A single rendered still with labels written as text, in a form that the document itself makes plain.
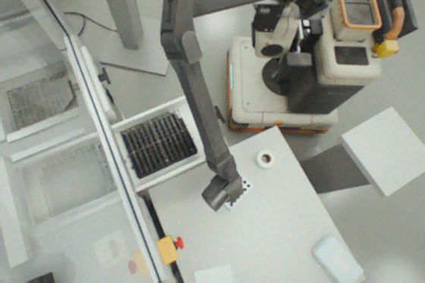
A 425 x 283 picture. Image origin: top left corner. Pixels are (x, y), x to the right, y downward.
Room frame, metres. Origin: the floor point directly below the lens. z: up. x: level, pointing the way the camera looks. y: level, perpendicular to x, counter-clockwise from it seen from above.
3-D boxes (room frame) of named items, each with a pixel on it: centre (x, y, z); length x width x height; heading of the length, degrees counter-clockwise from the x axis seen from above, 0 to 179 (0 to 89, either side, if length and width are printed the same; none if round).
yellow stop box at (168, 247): (-0.09, 0.05, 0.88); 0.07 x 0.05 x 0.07; 31
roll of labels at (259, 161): (0.25, -0.27, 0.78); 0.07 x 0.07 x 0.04
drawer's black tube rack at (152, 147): (0.24, 0.13, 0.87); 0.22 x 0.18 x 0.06; 121
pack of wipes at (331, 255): (-0.08, -0.53, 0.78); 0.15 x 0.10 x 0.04; 46
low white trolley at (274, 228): (-0.02, -0.24, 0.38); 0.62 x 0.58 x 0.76; 31
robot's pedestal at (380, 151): (0.35, -0.79, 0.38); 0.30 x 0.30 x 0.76; 35
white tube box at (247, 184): (0.12, -0.16, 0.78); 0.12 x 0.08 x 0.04; 141
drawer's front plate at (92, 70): (0.45, 0.40, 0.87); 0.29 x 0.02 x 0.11; 31
